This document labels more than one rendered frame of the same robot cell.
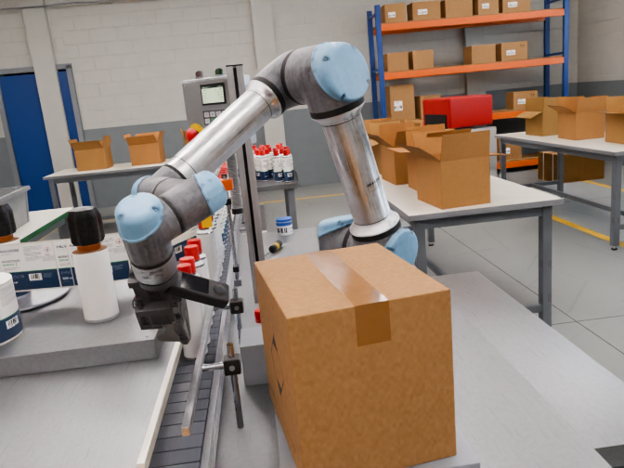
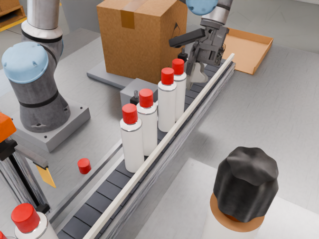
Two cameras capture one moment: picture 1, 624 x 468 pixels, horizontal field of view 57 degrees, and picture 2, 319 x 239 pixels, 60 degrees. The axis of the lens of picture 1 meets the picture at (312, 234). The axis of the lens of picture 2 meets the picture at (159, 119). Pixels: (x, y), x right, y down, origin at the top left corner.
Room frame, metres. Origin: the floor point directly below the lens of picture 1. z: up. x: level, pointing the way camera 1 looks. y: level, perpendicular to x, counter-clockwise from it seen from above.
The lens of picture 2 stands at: (1.73, 0.61, 1.47)
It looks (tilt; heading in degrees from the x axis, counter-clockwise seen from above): 43 degrees down; 215
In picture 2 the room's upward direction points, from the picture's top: straight up
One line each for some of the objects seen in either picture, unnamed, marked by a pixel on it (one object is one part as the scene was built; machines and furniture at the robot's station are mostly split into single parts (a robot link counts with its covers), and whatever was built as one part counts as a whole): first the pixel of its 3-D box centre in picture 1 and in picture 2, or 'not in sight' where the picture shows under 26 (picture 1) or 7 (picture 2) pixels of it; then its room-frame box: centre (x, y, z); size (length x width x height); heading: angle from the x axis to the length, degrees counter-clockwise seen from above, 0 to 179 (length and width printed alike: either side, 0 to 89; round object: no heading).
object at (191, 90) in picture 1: (218, 111); not in sight; (1.67, 0.23, 1.38); 0.17 x 0.10 x 0.19; 60
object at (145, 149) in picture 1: (146, 148); not in sight; (6.96, 1.87, 0.96); 0.44 x 0.44 x 0.37; 2
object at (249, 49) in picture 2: not in sight; (236, 48); (0.57, 0.23, 0.85); 0.30 x 0.26 x 0.04; 4
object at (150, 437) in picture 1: (183, 327); (168, 137); (1.27, 0.32, 0.91); 1.07 x 0.01 x 0.02; 4
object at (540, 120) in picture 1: (546, 115); not in sight; (6.01, -2.52, 0.97); 0.52 x 0.36 x 0.37; 98
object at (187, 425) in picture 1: (212, 303); (145, 115); (1.28, 0.25, 0.96); 1.07 x 0.01 x 0.01; 4
